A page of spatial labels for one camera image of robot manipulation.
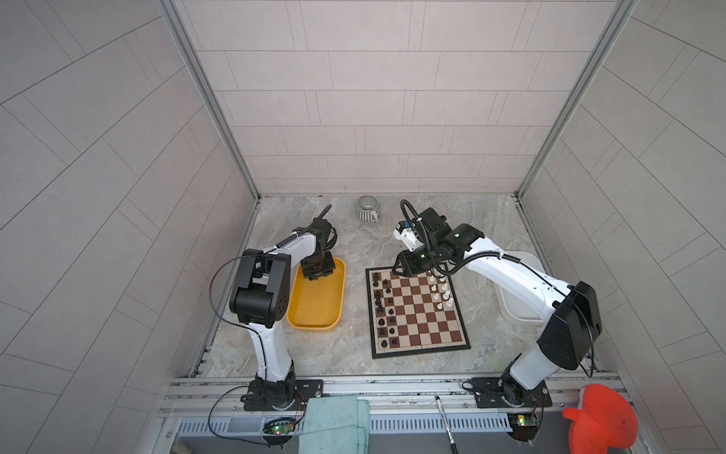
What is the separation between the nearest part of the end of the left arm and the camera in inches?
32.4

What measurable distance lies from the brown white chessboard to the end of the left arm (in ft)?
0.46

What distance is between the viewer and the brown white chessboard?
798mm
